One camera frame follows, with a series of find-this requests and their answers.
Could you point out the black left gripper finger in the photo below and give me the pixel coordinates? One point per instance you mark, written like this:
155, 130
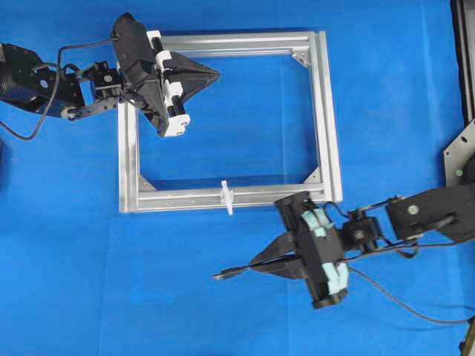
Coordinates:
179, 64
192, 81

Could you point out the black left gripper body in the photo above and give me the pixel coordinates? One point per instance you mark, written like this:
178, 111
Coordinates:
143, 68

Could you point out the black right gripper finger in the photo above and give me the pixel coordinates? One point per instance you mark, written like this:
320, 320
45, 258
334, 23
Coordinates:
286, 267
282, 249

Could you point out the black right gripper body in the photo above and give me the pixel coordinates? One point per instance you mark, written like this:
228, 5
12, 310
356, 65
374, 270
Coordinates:
318, 245

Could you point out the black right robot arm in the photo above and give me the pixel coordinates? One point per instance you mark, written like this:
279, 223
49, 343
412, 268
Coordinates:
449, 210

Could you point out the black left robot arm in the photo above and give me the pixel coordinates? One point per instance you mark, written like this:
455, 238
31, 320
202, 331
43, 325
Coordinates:
62, 90

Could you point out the white zip tie loop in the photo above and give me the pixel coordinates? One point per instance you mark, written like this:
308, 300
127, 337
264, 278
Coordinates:
227, 197

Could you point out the blue table mat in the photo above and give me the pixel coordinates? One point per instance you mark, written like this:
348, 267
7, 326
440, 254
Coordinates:
78, 277

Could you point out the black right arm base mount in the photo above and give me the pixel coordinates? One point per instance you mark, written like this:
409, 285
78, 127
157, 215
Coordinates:
458, 158

